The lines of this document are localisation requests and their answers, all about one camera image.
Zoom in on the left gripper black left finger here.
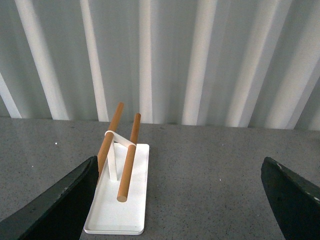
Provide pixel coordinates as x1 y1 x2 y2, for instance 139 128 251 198
0 156 99 240

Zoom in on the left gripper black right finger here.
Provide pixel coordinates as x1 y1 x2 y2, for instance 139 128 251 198
261 157 320 240

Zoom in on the white wooden towel rack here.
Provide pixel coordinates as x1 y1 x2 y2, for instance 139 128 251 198
83 102 150 235

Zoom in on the white pleated curtain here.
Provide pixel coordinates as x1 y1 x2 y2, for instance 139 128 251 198
0 0 320 130

